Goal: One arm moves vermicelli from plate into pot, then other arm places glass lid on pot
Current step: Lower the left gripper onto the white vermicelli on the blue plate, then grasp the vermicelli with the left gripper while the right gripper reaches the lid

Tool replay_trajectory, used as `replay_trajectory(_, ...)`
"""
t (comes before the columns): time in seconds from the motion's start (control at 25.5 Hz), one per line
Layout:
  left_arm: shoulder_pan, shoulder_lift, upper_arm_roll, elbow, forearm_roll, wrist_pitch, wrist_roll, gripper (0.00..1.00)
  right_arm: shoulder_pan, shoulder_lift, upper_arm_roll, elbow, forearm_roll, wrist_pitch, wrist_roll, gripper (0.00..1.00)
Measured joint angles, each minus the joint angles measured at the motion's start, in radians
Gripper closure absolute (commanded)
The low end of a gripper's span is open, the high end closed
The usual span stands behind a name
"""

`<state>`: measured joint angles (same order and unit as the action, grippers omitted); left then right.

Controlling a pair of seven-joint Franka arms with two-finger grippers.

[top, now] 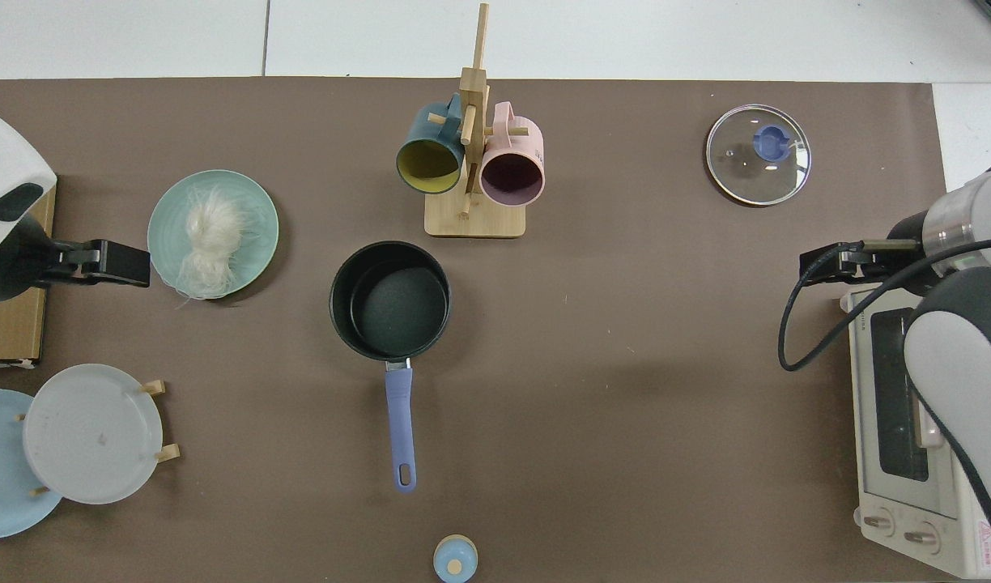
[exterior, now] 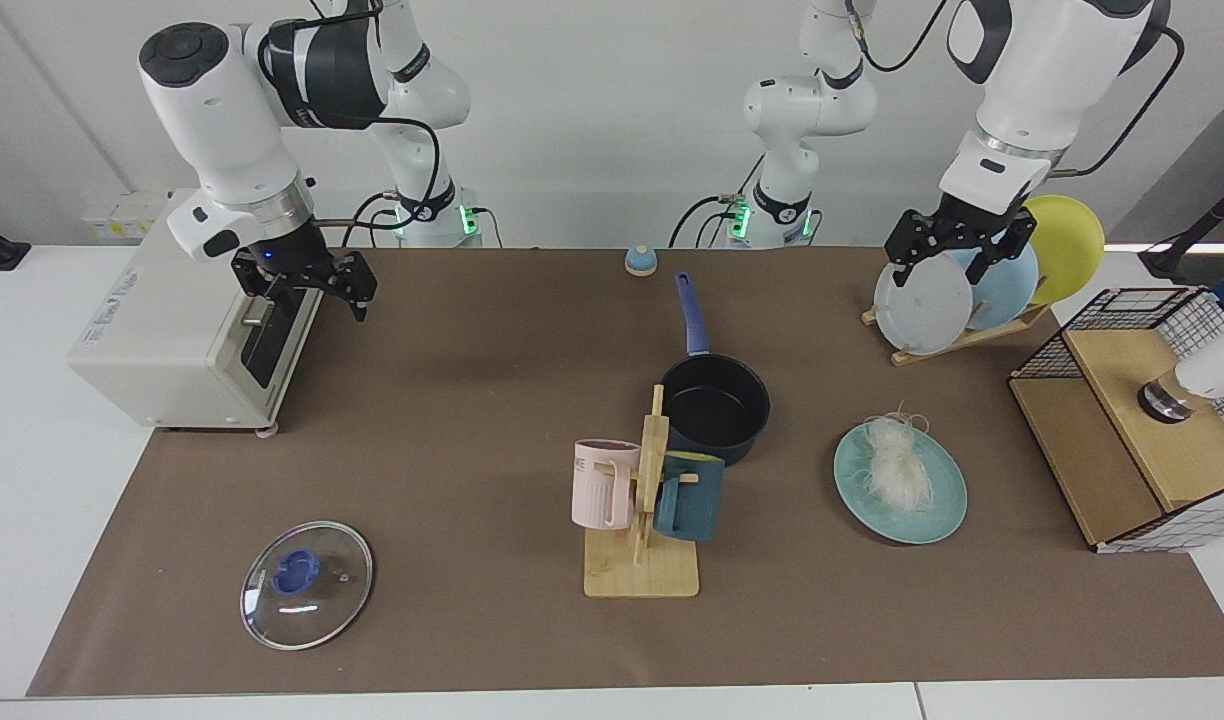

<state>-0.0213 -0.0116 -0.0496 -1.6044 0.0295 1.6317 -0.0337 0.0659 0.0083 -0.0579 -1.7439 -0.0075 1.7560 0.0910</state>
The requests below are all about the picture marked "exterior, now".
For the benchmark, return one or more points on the pink cup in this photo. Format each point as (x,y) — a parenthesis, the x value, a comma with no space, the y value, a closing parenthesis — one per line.
(597,490)

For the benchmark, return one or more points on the wooden plate rack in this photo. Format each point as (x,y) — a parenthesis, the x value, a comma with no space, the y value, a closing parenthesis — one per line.
(972,340)

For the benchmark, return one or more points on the white vermicelli bundle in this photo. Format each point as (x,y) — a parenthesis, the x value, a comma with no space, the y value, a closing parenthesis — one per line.
(897,465)

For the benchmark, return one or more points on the grey plate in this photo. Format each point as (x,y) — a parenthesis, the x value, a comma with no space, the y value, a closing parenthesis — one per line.
(922,310)

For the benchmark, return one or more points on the teal plate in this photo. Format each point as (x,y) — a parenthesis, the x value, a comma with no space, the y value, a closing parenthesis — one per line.
(947,510)

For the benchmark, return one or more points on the dark teal cup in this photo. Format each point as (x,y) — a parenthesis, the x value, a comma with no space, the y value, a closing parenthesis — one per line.
(692,500)

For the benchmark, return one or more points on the yellow plate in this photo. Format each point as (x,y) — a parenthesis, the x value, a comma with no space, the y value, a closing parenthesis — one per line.
(1067,240)

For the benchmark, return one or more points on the light blue plate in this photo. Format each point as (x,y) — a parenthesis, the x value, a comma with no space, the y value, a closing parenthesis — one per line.
(1012,290)

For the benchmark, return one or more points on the white wall socket strip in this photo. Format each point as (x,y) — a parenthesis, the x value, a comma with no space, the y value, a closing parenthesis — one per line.
(122,218)

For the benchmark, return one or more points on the glass lid with blue knob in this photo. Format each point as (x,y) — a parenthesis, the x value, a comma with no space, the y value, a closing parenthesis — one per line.
(322,610)

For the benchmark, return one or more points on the small blue round thing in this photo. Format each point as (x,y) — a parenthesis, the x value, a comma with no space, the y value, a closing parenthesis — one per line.
(640,263)

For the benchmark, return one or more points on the wooden cup stand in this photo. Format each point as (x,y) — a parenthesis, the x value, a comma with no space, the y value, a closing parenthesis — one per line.
(642,572)

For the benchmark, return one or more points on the brown table cloth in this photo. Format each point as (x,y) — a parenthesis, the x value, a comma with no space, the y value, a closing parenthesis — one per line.
(452,450)

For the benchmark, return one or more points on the pale toaster oven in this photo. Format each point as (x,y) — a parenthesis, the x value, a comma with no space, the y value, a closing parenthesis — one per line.
(172,340)

